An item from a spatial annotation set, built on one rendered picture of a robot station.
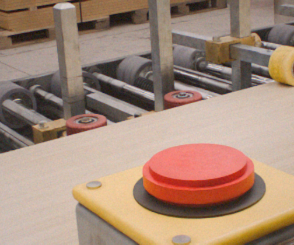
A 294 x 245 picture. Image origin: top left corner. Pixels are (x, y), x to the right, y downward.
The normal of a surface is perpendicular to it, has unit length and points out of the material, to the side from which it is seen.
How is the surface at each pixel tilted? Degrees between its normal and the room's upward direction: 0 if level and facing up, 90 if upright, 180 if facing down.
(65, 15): 90
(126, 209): 0
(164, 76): 90
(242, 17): 90
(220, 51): 90
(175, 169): 0
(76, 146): 0
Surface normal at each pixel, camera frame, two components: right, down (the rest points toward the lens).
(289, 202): -0.07, -0.95
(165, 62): 0.55, 0.23
